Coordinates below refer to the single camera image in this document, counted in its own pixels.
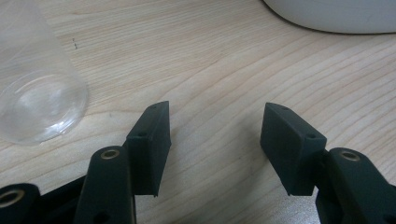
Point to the clear plastic cup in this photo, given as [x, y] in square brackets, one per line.
[34, 81]

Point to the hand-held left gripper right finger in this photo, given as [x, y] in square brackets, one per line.
[292, 146]

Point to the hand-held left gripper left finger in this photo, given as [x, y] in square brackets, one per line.
[149, 155]

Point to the white bowl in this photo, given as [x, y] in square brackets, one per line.
[336, 14]

